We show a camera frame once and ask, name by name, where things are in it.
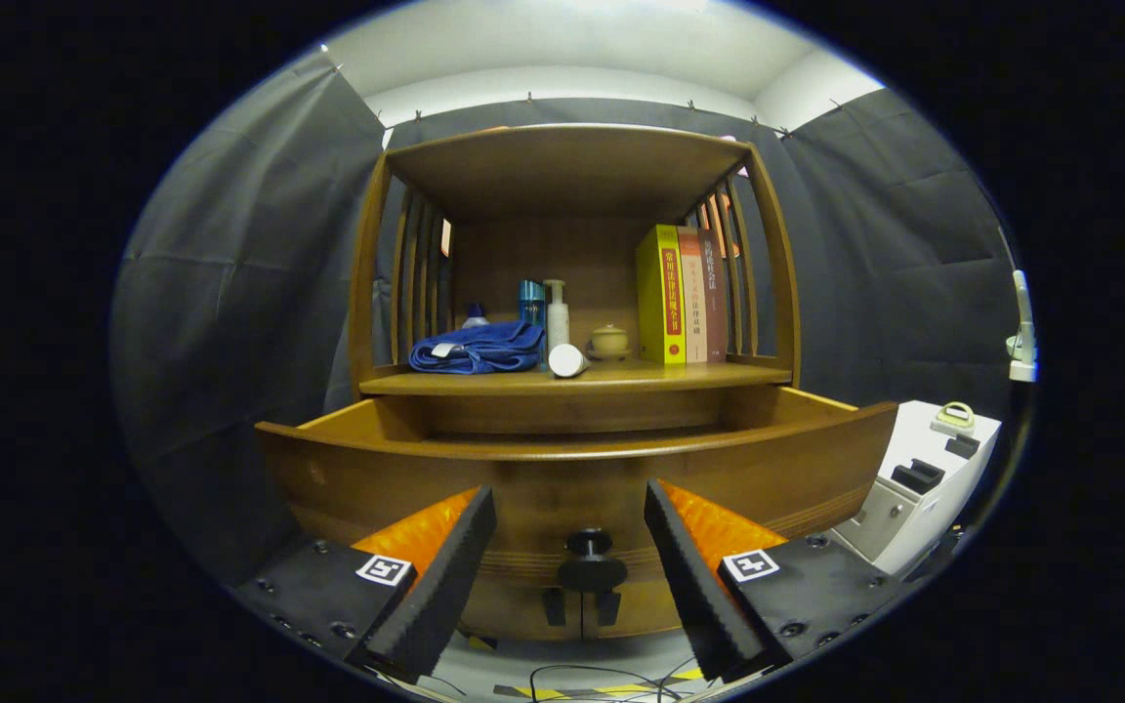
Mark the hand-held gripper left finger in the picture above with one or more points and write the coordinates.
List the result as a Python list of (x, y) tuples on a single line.
[(440, 596)]

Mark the black round drawer knob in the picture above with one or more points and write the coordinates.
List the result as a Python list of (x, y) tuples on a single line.
[(592, 571)]

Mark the blue folded towel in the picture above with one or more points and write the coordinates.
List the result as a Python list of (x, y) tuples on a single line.
[(484, 347)]

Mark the wooden drawer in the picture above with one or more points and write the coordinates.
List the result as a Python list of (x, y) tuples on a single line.
[(562, 478)]

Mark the small dark bottle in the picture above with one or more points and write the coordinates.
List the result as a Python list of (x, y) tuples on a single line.
[(476, 318)]

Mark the beige lidded teacup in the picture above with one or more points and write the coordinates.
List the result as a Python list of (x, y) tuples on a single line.
[(609, 342)]

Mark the white pump bottle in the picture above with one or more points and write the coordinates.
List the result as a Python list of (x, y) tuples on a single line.
[(558, 322)]

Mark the wooden countertop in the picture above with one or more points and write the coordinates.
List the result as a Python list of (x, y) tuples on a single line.
[(641, 376)]

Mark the white cylindrical tube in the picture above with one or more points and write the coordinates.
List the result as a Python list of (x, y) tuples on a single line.
[(567, 360)]

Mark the white drawer cabinet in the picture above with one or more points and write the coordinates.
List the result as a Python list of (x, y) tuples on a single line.
[(919, 517)]

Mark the white stand device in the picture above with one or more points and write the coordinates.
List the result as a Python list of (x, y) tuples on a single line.
[(1022, 342)]

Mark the black block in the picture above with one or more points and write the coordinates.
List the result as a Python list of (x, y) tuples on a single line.
[(917, 476), (963, 447)]

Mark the black backdrop cloth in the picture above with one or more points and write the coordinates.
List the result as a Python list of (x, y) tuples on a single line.
[(230, 293)]

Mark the wooden cabinet door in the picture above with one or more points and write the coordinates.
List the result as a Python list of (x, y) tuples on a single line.
[(514, 610), (645, 605)]

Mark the blue bottle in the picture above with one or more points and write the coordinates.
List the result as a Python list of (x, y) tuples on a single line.
[(532, 303)]

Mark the yellow black floor tape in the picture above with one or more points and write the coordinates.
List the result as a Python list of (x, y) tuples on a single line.
[(621, 688)]

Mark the wooden cabinet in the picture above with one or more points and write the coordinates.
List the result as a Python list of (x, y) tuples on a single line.
[(562, 176)]

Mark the yellow book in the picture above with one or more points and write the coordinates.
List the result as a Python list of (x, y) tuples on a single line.
[(658, 293)]

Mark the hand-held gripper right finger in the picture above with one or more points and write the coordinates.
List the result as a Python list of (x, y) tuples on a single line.
[(699, 596)]

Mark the brown book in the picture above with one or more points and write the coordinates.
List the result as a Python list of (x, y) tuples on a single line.
[(714, 293)]

